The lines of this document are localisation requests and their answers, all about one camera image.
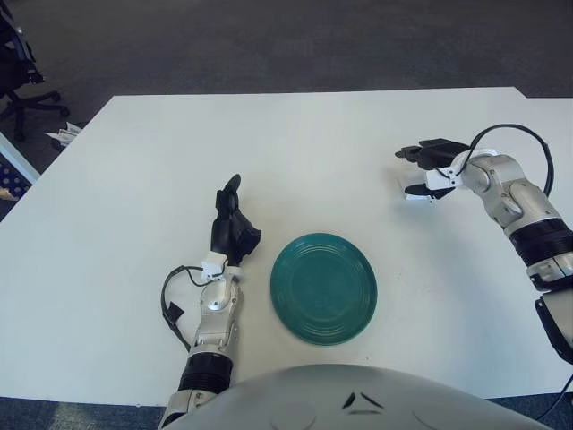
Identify thin black hanging cable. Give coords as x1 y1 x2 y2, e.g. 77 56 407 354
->
536 369 573 422

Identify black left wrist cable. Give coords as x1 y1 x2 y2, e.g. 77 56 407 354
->
161 266 207 353

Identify grey robot torso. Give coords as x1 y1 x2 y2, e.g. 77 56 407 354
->
163 363 545 430

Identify black office chair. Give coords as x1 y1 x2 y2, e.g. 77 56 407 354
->
0 0 71 142

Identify green ribbed round plate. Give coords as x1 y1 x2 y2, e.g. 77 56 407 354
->
269 231 379 346

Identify white papers on floor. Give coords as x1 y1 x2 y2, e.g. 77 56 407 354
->
44 120 82 144

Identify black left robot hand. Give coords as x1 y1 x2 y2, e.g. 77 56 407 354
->
210 174 263 265

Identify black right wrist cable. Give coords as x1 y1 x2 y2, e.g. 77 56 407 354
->
467 124 554 198

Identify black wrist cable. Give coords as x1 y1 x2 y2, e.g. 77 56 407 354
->
467 124 554 198
161 266 207 353

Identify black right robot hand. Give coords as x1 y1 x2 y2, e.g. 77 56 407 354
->
394 138 471 201

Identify white square charger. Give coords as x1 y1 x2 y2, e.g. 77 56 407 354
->
398 176 435 203

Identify white perforated shelf frame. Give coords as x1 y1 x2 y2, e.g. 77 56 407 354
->
0 132 39 202

